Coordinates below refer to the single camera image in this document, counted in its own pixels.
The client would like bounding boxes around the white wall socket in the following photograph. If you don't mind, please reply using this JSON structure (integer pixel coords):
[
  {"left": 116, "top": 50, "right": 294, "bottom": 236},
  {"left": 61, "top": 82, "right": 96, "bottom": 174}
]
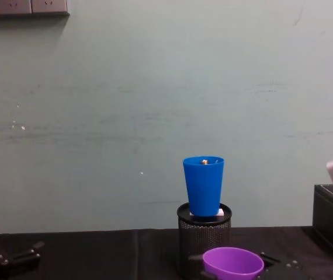
[
  {"left": 0, "top": 0, "right": 33, "bottom": 15},
  {"left": 31, "top": 0, "right": 68, "bottom": 14}
]

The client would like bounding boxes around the blue plastic cup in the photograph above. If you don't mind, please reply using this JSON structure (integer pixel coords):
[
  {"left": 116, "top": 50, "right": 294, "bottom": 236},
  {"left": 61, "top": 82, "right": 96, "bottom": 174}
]
[{"left": 182, "top": 156, "right": 225, "bottom": 218}]

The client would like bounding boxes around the black leather box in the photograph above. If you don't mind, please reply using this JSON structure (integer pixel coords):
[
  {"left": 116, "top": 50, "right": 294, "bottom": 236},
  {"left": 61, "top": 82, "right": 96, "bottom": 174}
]
[{"left": 312, "top": 183, "right": 333, "bottom": 263}]

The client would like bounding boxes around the purple plastic cup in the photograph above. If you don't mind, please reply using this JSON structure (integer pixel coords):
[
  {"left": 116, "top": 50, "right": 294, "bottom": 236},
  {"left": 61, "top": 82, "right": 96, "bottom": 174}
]
[{"left": 202, "top": 247, "right": 265, "bottom": 280}]

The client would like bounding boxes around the black mesh pen holder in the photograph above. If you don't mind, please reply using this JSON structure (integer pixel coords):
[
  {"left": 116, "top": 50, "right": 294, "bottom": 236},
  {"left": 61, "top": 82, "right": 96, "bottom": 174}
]
[{"left": 176, "top": 202, "right": 233, "bottom": 278}]

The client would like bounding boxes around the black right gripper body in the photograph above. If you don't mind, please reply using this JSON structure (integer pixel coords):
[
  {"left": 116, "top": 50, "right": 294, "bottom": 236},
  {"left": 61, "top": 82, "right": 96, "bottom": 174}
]
[{"left": 254, "top": 258, "right": 306, "bottom": 280}]

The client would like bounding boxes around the black table cloth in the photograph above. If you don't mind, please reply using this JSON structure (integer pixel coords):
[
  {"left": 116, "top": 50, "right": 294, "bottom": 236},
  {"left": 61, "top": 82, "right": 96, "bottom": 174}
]
[{"left": 0, "top": 225, "right": 333, "bottom": 280}]

